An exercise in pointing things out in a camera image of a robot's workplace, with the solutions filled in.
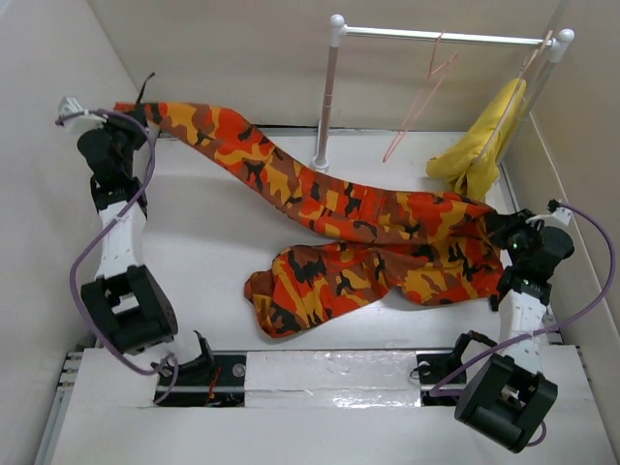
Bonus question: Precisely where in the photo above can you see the yellow garment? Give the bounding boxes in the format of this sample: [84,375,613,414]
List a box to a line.
[426,78,527,201]

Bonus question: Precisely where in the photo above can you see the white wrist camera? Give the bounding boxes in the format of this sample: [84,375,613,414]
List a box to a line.
[55,96,106,136]
[526,199,573,228]

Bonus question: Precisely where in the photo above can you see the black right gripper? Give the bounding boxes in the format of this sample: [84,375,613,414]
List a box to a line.
[484,208,544,267]

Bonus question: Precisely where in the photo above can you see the pink wire hanger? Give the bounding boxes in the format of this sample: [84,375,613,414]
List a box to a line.
[382,30,458,163]

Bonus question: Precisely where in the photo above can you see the white clothes rack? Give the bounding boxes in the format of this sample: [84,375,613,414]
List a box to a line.
[311,15,575,176]

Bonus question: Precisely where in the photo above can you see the orange camouflage trousers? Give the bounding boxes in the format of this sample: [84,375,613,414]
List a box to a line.
[114,101,504,338]

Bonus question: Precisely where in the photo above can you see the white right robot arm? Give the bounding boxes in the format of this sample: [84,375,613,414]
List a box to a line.
[448,204,574,453]

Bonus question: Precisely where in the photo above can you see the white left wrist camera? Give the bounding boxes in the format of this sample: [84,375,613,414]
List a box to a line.
[55,96,106,136]

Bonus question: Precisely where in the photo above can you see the wooden hanger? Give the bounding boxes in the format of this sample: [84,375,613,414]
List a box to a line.
[473,29,553,165]

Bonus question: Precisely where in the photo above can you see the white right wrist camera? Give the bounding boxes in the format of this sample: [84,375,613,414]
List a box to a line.
[526,199,573,228]

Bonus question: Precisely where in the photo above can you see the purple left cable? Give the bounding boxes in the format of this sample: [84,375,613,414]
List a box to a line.
[54,108,179,406]

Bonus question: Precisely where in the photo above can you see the aluminium frame rail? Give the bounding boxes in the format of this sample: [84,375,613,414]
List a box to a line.
[34,341,100,465]

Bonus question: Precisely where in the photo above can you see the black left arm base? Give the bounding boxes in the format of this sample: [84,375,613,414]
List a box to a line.
[157,352,247,408]

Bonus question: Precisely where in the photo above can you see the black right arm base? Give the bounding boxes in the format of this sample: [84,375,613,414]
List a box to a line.
[410,350,470,407]

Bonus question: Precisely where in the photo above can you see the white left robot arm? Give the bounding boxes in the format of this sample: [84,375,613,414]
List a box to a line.
[71,105,216,385]

